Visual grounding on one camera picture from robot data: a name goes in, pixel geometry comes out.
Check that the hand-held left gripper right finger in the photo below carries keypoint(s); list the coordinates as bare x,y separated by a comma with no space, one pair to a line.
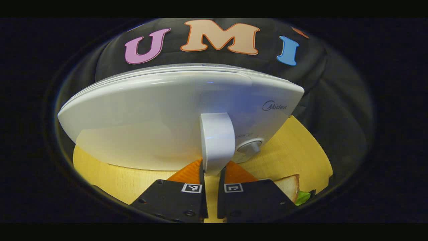
220,201

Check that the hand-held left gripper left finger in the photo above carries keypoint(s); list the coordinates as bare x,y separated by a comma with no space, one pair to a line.
204,204

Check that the sandwich with lettuce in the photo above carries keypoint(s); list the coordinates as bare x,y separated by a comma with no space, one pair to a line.
287,184

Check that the white microwave oven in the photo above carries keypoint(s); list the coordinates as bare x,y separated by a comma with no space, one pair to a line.
150,117

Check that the black backdrop cloth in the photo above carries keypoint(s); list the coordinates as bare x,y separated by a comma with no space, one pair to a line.
327,100

